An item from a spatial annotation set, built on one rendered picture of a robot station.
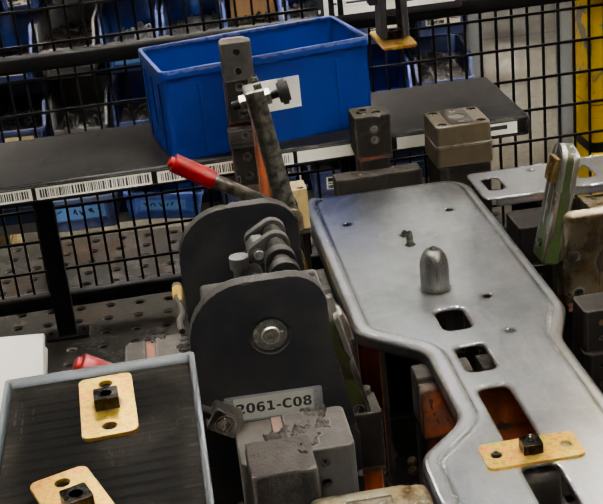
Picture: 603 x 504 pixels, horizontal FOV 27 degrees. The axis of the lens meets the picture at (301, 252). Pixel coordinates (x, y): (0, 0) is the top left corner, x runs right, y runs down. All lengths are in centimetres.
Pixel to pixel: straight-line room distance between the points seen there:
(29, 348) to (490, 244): 54
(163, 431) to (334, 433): 18
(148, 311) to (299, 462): 122
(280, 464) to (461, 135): 88
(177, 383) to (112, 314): 122
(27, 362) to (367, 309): 36
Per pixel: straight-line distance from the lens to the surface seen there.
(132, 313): 211
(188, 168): 140
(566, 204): 144
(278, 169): 141
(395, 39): 140
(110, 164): 179
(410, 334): 128
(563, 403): 115
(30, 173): 181
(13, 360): 136
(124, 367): 93
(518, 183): 165
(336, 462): 97
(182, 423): 85
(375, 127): 171
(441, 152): 171
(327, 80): 179
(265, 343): 100
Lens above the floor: 159
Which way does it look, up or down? 23 degrees down
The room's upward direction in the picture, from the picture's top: 6 degrees counter-clockwise
